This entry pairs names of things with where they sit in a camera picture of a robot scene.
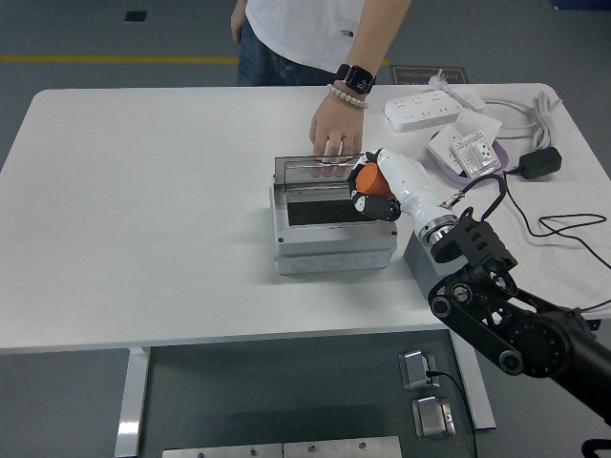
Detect person's left hand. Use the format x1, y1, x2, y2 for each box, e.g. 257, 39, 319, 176
308, 92, 368, 177

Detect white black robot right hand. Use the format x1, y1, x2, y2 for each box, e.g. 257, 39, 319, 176
346, 148, 454, 226

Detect person's right hand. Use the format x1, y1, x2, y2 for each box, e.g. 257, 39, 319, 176
230, 4, 249, 43

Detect orange cylindrical battery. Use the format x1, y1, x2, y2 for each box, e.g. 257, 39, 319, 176
357, 161, 397, 199

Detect smoky transparent box lid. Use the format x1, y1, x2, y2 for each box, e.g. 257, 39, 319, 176
272, 152, 367, 190

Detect grey plastic junction box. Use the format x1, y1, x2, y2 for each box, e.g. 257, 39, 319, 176
268, 183, 400, 276

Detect white socket box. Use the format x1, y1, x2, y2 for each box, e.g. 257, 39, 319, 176
426, 124, 467, 174

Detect metal floor socket box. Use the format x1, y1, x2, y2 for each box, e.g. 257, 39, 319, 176
411, 395, 456, 440
398, 350, 440, 390

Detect purple plastic tray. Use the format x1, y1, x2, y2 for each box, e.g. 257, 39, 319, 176
427, 131, 511, 186

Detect black smartwatch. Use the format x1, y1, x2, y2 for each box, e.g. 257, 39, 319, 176
332, 63, 377, 95

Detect person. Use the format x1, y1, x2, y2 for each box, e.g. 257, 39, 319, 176
230, 0, 412, 177

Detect white power strip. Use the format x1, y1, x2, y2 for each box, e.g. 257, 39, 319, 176
384, 90, 464, 134

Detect grey cube holder block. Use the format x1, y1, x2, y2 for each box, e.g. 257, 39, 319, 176
403, 232, 450, 301

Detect dark floor sign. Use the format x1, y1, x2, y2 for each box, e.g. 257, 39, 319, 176
390, 65, 469, 87

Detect white flat adapter block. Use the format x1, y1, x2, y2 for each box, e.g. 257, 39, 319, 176
451, 88, 487, 112

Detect white power plug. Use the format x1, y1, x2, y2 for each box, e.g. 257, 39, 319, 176
428, 70, 459, 94

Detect black power adapter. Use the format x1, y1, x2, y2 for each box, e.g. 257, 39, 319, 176
518, 146, 563, 181

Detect white table leg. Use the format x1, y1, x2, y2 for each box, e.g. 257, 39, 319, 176
114, 346, 152, 458
448, 328, 497, 430

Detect blue object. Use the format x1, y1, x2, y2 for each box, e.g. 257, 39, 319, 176
553, 0, 611, 11

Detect grey metal plate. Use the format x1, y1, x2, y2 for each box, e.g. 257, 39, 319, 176
282, 435, 404, 458
161, 443, 284, 458

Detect pale bead bracelet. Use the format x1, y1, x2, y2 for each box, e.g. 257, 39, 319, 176
327, 83, 370, 110

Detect packaged wall socket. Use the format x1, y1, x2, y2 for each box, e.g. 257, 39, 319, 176
450, 131, 502, 176

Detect white coiled power cable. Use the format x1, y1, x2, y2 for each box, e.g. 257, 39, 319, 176
479, 90, 564, 150

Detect thin black cable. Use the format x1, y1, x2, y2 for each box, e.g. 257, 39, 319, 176
503, 167, 611, 268

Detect black floor cable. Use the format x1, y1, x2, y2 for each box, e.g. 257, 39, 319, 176
426, 370, 478, 458

